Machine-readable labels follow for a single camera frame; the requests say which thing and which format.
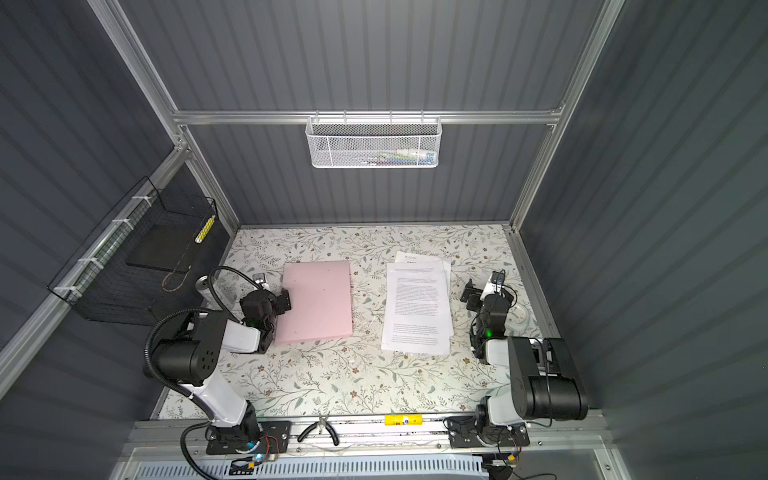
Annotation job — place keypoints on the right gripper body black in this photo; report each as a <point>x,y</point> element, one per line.
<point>475,295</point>

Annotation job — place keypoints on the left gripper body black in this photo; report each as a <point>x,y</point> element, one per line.
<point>282,301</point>

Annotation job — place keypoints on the pink folder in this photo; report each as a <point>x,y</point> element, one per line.
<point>321,305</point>

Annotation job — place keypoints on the printed paper sheet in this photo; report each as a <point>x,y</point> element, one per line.
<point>417,309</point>

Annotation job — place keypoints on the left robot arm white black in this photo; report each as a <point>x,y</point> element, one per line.
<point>182,352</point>

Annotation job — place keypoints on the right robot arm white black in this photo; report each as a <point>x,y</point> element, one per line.
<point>544,385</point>

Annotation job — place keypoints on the silver drink can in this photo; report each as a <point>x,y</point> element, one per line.
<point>202,286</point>

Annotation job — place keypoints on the lower printed paper sheets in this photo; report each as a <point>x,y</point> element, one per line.
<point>403,257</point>

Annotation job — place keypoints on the yellow marker in black basket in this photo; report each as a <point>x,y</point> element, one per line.
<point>205,229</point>

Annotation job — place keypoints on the yellow spirit level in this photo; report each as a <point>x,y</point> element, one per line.
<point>403,420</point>

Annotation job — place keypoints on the tubes in white basket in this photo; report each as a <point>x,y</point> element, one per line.
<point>401,157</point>

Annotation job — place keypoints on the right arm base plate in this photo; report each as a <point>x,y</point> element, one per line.
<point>470,432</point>

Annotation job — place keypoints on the black handled pliers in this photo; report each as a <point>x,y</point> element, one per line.
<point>320,425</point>

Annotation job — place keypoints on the black wire basket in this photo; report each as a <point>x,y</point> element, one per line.
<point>144,265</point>

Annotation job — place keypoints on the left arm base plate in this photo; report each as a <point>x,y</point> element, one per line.
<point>270,437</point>

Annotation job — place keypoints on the white wire mesh basket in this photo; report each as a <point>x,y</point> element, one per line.
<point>335,145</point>

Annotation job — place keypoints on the white perforated front rail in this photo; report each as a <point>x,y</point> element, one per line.
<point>386,467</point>

